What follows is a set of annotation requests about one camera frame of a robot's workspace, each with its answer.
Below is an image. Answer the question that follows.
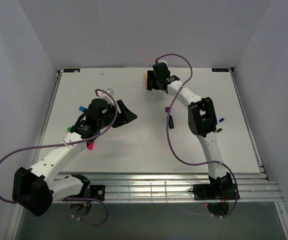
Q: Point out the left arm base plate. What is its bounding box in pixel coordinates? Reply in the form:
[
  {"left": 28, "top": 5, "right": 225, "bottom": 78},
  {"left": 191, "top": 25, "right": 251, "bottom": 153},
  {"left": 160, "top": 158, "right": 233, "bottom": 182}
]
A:
[{"left": 86, "top": 184, "right": 106, "bottom": 201}]

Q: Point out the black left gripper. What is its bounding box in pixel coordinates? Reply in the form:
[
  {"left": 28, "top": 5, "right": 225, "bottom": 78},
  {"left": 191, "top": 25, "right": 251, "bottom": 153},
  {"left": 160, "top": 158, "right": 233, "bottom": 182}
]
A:
[{"left": 98, "top": 99, "right": 138, "bottom": 129}]

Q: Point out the aluminium table frame rail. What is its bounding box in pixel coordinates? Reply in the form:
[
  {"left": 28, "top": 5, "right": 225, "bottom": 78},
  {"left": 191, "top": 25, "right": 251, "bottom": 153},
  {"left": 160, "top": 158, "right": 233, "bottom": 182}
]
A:
[{"left": 12, "top": 172, "right": 285, "bottom": 205}]

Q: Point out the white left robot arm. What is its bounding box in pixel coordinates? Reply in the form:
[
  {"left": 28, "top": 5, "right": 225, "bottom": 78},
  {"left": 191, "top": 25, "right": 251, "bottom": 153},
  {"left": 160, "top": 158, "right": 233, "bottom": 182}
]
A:
[{"left": 12, "top": 98, "right": 137, "bottom": 217}]

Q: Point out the pink black highlighter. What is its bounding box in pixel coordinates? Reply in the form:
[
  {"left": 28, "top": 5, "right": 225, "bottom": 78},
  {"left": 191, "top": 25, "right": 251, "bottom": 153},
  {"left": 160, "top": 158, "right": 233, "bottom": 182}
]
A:
[{"left": 87, "top": 142, "right": 94, "bottom": 150}]

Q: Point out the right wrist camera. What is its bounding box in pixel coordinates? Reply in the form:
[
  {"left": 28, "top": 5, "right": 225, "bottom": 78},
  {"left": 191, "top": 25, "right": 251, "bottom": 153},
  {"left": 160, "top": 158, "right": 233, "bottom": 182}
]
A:
[{"left": 155, "top": 59, "right": 168, "bottom": 65}]

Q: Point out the blue black highlighter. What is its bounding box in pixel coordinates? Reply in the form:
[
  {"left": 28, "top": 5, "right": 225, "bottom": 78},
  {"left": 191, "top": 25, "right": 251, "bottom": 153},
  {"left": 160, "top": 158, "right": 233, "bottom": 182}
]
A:
[{"left": 79, "top": 106, "right": 86, "bottom": 112}]

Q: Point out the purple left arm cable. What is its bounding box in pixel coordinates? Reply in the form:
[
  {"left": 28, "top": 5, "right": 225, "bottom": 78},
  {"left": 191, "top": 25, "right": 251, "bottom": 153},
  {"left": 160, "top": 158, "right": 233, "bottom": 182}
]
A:
[{"left": 0, "top": 88, "right": 119, "bottom": 227}]

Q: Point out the pale orange yellow highlighter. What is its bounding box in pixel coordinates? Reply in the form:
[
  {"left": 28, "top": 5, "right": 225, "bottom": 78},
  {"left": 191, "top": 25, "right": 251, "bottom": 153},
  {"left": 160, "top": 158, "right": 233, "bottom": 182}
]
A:
[{"left": 142, "top": 72, "right": 148, "bottom": 89}]

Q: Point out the purple black highlighter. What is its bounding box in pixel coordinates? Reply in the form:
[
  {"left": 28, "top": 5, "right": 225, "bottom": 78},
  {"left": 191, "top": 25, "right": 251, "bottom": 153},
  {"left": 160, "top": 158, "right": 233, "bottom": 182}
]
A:
[{"left": 168, "top": 115, "right": 174, "bottom": 129}]

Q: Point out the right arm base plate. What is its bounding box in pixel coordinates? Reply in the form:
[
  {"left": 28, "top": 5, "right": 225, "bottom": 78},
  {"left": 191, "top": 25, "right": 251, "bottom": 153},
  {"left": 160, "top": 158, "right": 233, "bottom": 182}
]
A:
[{"left": 188, "top": 183, "right": 240, "bottom": 200}]

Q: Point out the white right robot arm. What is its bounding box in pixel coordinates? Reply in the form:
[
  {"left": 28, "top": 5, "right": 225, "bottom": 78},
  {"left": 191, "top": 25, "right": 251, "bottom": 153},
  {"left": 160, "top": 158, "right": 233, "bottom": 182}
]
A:
[{"left": 146, "top": 60, "right": 233, "bottom": 199}]

